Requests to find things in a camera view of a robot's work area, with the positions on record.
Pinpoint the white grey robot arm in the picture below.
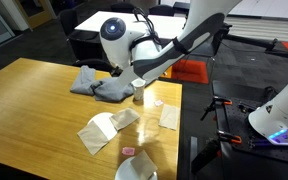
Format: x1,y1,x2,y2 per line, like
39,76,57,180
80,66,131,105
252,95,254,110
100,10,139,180
99,0,288,146

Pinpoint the white paper cup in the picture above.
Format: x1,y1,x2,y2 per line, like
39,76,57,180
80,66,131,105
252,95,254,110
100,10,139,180
132,78,146,100

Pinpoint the brown napkin at table edge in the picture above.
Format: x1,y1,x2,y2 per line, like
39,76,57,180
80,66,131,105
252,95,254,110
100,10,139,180
159,104,180,130

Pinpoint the grey sweater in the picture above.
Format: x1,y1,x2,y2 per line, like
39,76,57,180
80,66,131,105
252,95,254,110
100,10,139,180
70,65,133,102

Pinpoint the pink packet near plate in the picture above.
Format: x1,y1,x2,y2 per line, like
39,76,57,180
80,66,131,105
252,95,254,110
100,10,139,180
122,147,135,156

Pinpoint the white background table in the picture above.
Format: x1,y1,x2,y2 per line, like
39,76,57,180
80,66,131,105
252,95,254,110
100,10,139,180
75,11,186,39

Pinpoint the brown napkin on centre plate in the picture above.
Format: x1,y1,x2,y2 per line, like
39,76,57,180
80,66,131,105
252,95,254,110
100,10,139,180
78,121,108,155

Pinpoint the brown napkin on plate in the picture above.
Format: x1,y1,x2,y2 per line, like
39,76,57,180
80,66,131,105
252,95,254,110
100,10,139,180
131,151,157,180
78,121,108,155

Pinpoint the black red bar clamp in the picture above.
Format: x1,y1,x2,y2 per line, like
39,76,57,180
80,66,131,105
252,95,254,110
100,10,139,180
200,96,233,121

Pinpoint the dark background chair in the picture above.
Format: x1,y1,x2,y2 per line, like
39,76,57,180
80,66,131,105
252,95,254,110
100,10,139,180
59,9,102,60

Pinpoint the brown napkin on near plate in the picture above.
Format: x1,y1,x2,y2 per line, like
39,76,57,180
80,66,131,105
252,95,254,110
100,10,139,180
131,151,157,180

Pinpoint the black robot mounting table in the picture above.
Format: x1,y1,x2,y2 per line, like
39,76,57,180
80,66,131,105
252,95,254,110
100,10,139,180
211,79,288,180

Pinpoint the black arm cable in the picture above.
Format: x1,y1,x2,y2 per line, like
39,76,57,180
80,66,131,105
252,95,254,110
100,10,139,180
129,6,192,56

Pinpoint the white plate near wall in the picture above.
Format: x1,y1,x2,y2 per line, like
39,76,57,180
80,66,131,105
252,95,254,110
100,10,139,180
114,156,159,180

